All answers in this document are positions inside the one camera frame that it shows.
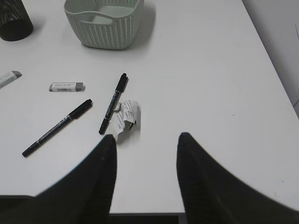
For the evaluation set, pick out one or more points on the black marker pen slanted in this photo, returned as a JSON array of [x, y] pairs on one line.
[[75, 114]]

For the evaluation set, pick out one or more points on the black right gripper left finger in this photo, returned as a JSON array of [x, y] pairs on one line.
[[83, 196]]

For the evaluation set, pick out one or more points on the grey eraser centre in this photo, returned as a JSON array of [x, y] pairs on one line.
[[9, 77]]

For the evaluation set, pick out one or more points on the grey eraser right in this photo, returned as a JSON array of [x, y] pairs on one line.
[[67, 87]]

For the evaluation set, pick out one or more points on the black marker pen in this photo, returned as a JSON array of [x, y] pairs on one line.
[[120, 88]]

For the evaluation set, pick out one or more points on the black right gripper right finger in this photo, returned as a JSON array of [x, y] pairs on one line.
[[213, 195]]

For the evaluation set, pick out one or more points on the grey eraser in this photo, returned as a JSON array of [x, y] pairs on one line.
[[67, 87], [9, 77]]

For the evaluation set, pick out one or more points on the white waste paper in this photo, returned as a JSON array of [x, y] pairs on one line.
[[124, 117]]

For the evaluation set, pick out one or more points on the pale green woven basket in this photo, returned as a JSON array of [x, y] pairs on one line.
[[105, 24]]

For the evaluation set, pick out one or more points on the black mesh pen holder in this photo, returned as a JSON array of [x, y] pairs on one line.
[[15, 23]]

